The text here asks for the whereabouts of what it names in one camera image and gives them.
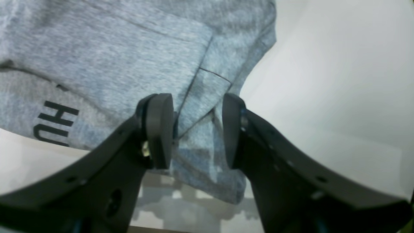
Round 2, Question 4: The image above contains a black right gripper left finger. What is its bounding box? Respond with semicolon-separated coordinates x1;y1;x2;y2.
1;94;174;233

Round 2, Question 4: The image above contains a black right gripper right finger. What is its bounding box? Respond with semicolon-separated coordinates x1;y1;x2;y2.
222;93;413;233

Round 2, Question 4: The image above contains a grey T-shirt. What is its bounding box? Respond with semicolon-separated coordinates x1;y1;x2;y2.
0;0;277;205

